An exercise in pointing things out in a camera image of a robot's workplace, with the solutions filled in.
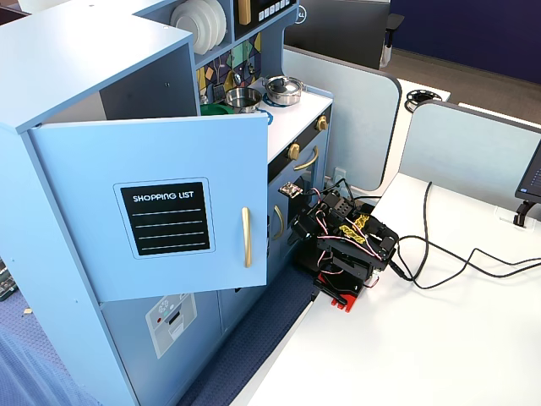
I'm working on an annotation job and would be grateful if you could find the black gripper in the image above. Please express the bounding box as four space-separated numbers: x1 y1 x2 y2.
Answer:
289 202 322 249

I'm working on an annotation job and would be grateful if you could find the dishwasher print cabinet door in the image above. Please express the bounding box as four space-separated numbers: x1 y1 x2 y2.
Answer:
267 177 297 272

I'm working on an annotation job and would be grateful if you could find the toy oven door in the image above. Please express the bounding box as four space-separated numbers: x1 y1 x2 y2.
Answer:
268 143 323 200

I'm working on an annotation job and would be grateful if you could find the open steel pot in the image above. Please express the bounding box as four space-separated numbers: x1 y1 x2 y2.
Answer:
223 87 263 114

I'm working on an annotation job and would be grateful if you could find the ice dispenser freezer door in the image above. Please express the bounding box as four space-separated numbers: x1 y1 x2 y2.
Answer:
99 291 223 406

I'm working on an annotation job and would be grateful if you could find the shopping list fridge door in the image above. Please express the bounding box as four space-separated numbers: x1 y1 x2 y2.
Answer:
27 112 271 304

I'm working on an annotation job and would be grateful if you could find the red table clamp base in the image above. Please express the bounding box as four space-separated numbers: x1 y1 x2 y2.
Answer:
312 272 367 314

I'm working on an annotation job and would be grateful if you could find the grey desk divider panel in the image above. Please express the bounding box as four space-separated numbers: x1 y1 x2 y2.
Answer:
282 45 402 192
382 100 541 200

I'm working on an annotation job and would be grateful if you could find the steel pot with lid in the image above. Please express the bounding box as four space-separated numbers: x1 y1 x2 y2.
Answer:
261 74 306 107

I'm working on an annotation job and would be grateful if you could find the green plastic plate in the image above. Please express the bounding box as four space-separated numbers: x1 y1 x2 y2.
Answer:
199 103 234 116

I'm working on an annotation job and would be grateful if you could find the filament spool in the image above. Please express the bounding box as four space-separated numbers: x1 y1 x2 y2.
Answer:
404 88 443 113

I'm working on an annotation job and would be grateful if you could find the black Dell monitor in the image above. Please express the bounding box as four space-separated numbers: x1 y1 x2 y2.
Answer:
283 0 392 71

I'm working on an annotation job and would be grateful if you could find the black toy microwave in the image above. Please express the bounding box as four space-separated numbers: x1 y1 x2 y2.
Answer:
233 0 299 41

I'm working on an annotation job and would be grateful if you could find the black monitor stand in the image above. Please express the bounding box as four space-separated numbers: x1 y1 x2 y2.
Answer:
511 200 538 228

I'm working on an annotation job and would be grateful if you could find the white plates stack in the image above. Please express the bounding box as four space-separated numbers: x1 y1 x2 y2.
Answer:
170 0 227 55

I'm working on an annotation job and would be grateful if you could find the computer monitor with text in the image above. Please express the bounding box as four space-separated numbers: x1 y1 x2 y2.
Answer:
514 137 541 204

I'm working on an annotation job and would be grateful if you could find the light blue toy kitchen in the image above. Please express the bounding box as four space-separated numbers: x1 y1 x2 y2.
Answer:
0 0 335 406

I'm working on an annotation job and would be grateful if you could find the green circuit board box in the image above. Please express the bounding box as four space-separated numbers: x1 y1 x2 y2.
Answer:
0 260 18 302

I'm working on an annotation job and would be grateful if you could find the light blue cloth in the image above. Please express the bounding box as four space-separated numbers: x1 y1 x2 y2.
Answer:
0 325 102 406

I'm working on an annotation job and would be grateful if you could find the gold dishwasher door handle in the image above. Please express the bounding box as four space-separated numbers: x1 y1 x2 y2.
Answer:
273 205 286 241

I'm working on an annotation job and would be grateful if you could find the small wrist camera board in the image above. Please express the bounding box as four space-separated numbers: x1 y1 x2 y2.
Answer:
277 181 304 199

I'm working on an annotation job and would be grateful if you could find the gold fridge door handle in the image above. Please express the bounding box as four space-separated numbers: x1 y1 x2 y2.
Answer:
241 206 254 269

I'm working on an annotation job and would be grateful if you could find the gold oven door handle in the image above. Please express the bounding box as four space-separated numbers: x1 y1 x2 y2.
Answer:
293 145 320 172

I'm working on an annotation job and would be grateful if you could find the thick black cable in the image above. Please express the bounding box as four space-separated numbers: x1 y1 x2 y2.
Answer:
388 180 434 283

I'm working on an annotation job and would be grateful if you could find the thin black cable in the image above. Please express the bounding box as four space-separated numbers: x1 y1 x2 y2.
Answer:
395 234 541 291

